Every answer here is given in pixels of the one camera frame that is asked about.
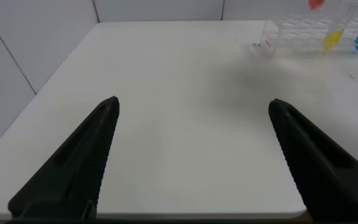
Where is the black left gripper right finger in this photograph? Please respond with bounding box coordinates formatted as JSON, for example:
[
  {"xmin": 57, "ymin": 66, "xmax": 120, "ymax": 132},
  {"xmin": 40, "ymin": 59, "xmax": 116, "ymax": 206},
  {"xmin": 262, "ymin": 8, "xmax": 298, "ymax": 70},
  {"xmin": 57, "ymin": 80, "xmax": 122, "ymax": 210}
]
[{"xmin": 268, "ymin": 98, "xmax": 358, "ymax": 223}]

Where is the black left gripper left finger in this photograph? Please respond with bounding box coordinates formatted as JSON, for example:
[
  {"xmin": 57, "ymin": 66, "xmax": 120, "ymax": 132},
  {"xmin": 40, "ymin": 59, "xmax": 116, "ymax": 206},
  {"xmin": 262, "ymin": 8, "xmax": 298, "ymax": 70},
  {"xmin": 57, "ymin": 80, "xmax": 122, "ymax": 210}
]
[{"xmin": 7, "ymin": 95, "xmax": 121, "ymax": 218}]

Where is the test tube with yellow pigment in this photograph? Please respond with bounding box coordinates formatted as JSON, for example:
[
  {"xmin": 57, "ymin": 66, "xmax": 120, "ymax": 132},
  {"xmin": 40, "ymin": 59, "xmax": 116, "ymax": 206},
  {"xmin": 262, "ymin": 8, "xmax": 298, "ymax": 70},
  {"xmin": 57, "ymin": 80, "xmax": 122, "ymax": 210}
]
[{"xmin": 323, "ymin": 2, "xmax": 354, "ymax": 52}]

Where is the test tube with red pigment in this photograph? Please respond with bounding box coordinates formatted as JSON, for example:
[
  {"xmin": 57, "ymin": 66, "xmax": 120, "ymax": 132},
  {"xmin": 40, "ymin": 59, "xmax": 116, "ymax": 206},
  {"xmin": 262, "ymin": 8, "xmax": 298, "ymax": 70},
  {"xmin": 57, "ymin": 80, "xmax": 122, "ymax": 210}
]
[{"xmin": 308, "ymin": 0, "xmax": 326, "ymax": 11}]

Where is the clear acrylic test tube rack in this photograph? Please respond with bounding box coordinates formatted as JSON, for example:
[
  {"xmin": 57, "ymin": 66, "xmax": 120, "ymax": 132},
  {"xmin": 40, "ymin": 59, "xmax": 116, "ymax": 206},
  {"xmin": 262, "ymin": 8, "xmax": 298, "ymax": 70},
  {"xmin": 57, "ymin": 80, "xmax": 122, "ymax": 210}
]
[{"xmin": 259, "ymin": 9, "xmax": 358, "ymax": 58}]

